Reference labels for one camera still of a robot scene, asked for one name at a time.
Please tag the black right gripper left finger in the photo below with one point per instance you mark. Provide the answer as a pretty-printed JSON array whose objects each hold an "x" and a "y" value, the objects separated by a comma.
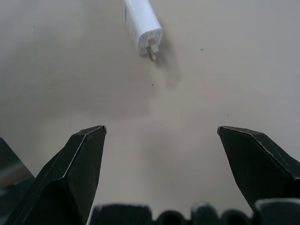
[{"x": 68, "y": 178}]

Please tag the white plug adapter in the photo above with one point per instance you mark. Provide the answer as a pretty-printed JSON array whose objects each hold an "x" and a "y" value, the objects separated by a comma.
[{"x": 143, "y": 25}]

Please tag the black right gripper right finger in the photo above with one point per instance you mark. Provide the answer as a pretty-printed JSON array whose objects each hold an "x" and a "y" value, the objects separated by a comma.
[{"x": 255, "y": 164}]

